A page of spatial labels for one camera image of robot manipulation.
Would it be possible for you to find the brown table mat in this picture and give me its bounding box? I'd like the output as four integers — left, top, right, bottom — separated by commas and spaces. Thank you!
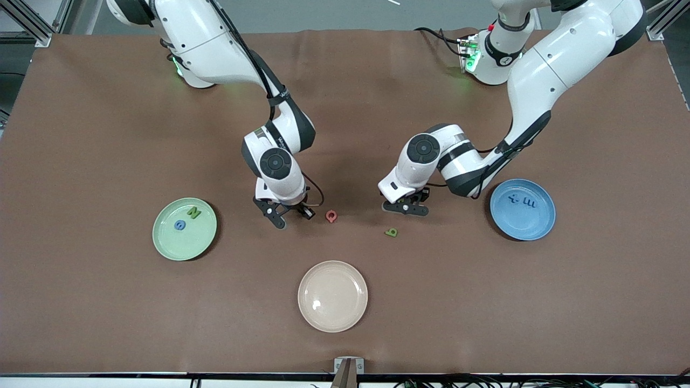
0, 28, 690, 376

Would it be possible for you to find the beige plate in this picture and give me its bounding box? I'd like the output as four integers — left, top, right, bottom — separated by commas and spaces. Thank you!
298, 260, 369, 333

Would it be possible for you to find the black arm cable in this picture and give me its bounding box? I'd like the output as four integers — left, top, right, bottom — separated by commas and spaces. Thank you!
429, 121, 518, 200
208, 0, 325, 211

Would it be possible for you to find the brown tapered post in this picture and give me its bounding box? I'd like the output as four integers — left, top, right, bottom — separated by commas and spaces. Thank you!
330, 359, 358, 388

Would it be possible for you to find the blue plate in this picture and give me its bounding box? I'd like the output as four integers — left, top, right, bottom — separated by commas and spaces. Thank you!
489, 179, 556, 241

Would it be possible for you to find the aluminium frame strut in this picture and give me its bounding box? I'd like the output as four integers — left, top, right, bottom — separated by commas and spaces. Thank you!
646, 0, 690, 41
0, 0, 74, 48

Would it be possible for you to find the grey metal bracket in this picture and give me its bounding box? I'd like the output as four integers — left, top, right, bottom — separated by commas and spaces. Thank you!
334, 357, 365, 375

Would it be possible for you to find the black base cable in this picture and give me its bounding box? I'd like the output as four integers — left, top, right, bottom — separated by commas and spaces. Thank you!
414, 27, 465, 57

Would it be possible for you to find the green plate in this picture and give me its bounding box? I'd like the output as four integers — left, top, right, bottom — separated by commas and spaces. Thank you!
152, 198, 218, 262

